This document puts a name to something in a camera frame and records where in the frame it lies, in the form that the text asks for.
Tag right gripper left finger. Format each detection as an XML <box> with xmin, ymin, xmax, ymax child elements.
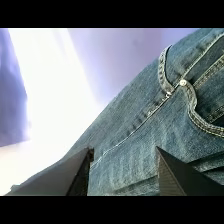
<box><xmin>5</xmin><ymin>146</ymin><xmax>95</xmax><ymax>197</ymax></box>

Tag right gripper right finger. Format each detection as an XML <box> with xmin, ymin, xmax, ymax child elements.
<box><xmin>155</xmin><ymin>145</ymin><xmax>224</xmax><ymax>197</ymax></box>

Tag blue jeans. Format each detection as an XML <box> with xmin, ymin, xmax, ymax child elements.
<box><xmin>9</xmin><ymin>28</ymin><xmax>224</xmax><ymax>197</ymax></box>

